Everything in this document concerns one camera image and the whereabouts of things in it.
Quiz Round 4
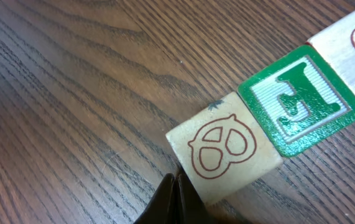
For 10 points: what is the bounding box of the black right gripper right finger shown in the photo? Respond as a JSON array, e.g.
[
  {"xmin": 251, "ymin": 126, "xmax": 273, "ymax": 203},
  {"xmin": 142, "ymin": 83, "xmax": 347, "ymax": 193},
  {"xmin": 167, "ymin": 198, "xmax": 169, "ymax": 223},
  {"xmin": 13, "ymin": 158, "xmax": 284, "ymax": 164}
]
[{"xmin": 177, "ymin": 174, "xmax": 214, "ymax": 224}]

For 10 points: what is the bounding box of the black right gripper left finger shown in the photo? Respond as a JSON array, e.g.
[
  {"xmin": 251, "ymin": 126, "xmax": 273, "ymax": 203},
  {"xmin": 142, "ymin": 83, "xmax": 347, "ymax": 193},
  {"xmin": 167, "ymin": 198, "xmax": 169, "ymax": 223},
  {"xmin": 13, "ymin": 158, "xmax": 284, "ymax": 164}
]
[{"xmin": 134, "ymin": 173, "xmax": 177, "ymax": 224}]

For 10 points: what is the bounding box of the plain E pretzel block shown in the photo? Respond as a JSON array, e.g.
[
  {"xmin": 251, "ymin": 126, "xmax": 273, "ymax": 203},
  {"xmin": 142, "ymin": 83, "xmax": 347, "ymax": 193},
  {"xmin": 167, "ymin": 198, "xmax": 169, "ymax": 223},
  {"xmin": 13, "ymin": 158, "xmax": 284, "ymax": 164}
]
[{"xmin": 166, "ymin": 92, "xmax": 283, "ymax": 205}]

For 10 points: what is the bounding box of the green letter F block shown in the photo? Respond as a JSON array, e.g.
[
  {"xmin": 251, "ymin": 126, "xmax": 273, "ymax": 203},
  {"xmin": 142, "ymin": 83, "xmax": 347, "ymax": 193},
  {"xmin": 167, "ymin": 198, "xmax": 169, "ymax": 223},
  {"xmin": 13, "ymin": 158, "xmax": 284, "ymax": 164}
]
[{"xmin": 237, "ymin": 45, "xmax": 355, "ymax": 157}]

